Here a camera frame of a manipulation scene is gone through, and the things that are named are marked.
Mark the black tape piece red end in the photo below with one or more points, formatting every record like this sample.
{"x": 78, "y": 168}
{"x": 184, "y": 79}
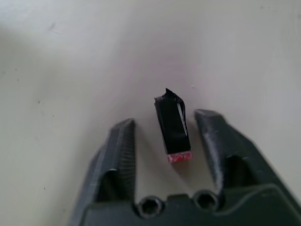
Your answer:
{"x": 175, "y": 131}

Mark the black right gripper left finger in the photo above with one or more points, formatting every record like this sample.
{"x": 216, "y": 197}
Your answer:
{"x": 117, "y": 162}

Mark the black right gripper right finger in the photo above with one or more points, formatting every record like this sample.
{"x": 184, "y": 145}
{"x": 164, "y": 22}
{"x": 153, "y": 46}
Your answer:
{"x": 225, "y": 146}

